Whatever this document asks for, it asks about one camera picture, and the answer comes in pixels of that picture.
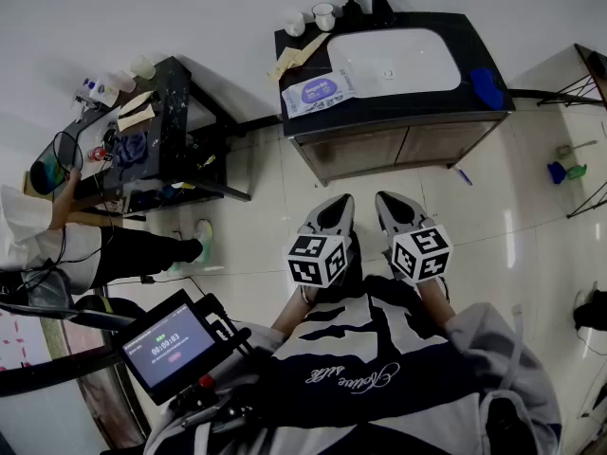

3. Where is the black rounded tablet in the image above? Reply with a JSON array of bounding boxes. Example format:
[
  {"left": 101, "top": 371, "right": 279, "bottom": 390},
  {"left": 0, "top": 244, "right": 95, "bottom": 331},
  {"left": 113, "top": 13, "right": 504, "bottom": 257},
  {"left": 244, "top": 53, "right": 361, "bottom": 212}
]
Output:
[{"left": 28, "top": 130, "right": 84, "bottom": 197}]

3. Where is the person's navy white sweater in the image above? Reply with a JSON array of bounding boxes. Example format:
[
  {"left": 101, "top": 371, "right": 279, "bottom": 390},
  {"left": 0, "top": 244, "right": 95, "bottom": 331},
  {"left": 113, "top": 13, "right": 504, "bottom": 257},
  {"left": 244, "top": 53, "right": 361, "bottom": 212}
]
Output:
[{"left": 144, "top": 275, "right": 564, "bottom": 455}]

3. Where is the black bag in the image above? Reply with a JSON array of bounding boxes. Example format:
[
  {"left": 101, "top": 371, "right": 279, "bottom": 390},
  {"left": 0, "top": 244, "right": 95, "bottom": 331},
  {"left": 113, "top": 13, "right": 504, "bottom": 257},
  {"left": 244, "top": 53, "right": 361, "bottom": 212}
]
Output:
[{"left": 572, "top": 280, "right": 607, "bottom": 332}]

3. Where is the plain white cup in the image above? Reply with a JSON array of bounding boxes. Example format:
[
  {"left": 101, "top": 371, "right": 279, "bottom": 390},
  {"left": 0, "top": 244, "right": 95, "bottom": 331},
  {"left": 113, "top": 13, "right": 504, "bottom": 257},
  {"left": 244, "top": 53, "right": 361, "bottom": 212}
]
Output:
[{"left": 282, "top": 10, "right": 306, "bottom": 39}]

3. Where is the white sink basin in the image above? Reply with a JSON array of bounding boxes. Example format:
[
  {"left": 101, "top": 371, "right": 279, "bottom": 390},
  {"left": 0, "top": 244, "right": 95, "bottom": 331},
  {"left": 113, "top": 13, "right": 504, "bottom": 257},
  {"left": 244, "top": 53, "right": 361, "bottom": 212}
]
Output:
[{"left": 326, "top": 27, "right": 463, "bottom": 100}]

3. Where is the bright blue cloth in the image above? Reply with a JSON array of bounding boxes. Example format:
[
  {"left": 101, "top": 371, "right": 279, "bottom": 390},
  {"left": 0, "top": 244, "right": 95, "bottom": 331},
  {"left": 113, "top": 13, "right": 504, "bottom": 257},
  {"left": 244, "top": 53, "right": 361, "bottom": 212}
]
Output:
[{"left": 469, "top": 66, "right": 506, "bottom": 112}]

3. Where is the black marble side table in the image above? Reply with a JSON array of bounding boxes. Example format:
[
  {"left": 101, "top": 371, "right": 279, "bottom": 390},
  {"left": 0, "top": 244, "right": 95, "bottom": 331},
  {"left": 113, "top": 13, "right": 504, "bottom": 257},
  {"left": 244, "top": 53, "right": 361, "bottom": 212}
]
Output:
[{"left": 69, "top": 55, "right": 253, "bottom": 218}]

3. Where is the black soap dispenser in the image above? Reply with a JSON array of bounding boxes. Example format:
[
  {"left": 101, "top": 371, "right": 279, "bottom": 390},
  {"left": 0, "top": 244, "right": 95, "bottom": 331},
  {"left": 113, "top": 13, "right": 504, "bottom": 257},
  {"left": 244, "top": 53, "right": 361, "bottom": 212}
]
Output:
[{"left": 340, "top": 0, "right": 366, "bottom": 31}]

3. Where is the person's left forearm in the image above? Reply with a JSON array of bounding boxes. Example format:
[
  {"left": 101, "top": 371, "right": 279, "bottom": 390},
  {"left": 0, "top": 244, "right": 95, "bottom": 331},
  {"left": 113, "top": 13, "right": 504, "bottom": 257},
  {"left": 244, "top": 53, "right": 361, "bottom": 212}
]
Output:
[{"left": 270, "top": 283, "right": 329, "bottom": 337}]

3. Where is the black metal frame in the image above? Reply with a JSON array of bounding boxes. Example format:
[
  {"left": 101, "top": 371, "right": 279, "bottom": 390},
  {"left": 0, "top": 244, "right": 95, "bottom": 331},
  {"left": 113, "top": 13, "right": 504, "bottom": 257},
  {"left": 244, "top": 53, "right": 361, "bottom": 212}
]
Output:
[{"left": 565, "top": 177, "right": 607, "bottom": 220}]

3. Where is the black monitor mount rig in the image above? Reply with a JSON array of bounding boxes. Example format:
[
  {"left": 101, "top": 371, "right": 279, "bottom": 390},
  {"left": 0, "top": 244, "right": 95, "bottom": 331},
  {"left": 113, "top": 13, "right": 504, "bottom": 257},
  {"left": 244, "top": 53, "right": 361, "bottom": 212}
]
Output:
[{"left": 166, "top": 293, "right": 261, "bottom": 438}]

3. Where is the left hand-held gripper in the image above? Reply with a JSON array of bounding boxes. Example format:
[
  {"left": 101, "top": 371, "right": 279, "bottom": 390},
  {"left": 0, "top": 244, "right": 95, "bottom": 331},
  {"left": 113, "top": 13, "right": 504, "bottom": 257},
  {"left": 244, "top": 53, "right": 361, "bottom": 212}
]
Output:
[{"left": 286, "top": 193, "right": 359, "bottom": 289}]

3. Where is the black-topped wooden vanity cabinet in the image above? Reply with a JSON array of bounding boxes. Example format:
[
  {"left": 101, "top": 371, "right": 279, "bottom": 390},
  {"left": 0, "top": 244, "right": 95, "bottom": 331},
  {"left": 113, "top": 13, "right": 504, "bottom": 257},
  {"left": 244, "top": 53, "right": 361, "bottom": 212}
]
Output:
[{"left": 273, "top": 10, "right": 518, "bottom": 189}]

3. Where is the black faucet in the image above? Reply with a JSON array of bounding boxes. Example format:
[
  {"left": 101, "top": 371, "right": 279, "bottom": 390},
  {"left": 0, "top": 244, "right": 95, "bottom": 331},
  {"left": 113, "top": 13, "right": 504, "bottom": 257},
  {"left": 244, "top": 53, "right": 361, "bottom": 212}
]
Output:
[{"left": 370, "top": 0, "right": 397, "bottom": 28}]

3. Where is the beige towel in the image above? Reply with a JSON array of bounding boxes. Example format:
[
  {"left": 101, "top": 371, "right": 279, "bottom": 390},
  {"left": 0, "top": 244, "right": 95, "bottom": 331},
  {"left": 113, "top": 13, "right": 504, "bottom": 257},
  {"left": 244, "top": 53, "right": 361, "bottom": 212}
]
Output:
[
  {"left": 118, "top": 89, "right": 156, "bottom": 116},
  {"left": 116, "top": 103, "right": 157, "bottom": 133}
]

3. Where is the translucent plastic cup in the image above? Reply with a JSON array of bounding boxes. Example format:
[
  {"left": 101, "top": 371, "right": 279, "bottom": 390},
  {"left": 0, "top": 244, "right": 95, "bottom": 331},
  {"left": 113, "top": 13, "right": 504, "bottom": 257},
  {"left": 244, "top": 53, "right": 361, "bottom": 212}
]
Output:
[{"left": 129, "top": 54, "right": 158, "bottom": 82}]

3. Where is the black monitor screen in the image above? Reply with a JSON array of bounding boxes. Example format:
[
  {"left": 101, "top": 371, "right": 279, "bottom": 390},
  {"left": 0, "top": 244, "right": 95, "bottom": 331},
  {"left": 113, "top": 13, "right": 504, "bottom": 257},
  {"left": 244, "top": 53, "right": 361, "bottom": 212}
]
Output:
[{"left": 115, "top": 288, "right": 220, "bottom": 408}]

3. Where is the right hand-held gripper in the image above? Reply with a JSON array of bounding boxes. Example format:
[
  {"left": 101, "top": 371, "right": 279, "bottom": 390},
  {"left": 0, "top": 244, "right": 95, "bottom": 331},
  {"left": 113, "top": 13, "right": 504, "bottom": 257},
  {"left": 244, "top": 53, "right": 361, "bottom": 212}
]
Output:
[{"left": 375, "top": 191, "right": 454, "bottom": 285}]

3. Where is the person's right forearm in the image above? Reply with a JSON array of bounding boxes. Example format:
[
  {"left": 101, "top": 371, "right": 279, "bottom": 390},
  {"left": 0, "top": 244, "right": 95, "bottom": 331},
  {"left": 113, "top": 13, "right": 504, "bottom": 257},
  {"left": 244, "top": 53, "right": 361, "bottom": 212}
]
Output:
[{"left": 415, "top": 277, "right": 457, "bottom": 332}]

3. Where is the dark blue cloth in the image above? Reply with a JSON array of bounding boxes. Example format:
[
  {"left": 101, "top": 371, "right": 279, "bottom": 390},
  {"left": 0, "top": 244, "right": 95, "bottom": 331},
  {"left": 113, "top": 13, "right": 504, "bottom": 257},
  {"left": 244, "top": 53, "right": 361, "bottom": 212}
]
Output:
[{"left": 113, "top": 130, "right": 150, "bottom": 169}]

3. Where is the white sheet with red marks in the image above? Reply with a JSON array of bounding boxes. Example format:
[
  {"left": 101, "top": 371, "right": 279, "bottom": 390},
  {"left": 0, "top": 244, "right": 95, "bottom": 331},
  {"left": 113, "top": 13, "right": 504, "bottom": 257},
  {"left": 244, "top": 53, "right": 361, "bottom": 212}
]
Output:
[{"left": 0, "top": 309, "right": 54, "bottom": 374}]

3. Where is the pink plastic cup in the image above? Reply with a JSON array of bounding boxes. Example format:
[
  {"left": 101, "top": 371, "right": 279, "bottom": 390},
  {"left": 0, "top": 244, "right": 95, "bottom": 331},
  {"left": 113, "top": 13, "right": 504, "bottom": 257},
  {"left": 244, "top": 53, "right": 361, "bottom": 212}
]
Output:
[{"left": 113, "top": 69, "right": 139, "bottom": 95}]

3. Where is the white mug with dark rim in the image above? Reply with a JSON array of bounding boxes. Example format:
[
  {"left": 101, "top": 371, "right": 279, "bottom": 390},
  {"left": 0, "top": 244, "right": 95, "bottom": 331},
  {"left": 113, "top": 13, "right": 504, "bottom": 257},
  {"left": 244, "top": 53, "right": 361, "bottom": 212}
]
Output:
[{"left": 310, "top": 2, "right": 338, "bottom": 33}]

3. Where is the blue floor container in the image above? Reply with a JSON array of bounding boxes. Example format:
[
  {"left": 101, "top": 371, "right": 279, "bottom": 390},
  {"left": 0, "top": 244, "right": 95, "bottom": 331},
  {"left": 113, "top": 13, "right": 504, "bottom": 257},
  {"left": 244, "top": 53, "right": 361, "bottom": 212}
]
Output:
[{"left": 546, "top": 159, "right": 568, "bottom": 186}]

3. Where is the folded beige cloth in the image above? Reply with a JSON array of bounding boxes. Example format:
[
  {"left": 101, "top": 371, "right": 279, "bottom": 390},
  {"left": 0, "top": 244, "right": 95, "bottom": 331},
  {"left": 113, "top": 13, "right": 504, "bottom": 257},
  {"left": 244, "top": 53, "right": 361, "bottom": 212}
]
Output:
[{"left": 266, "top": 46, "right": 304, "bottom": 82}]

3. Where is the long beige cloth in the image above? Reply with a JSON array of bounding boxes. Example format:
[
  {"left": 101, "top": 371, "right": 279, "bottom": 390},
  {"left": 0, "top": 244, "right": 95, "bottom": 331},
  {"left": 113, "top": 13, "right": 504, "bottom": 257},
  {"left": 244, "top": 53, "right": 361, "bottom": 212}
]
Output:
[{"left": 294, "top": 31, "right": 333, "bottom": 64}]

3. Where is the black metal frame table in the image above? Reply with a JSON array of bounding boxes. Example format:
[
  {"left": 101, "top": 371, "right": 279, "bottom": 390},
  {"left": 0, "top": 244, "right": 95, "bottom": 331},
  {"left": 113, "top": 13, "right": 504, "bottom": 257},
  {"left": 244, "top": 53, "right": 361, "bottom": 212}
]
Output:
[{"left": 536, "top": 42, "right": 607, "bottom": 111}]

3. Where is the long-handled brush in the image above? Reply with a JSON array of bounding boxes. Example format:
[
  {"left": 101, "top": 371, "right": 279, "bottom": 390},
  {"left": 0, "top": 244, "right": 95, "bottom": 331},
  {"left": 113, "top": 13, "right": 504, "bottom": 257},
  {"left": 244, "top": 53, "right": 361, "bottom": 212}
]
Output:
[{"left": 556, "top": 139, "right": 600, "bottom": 161}]

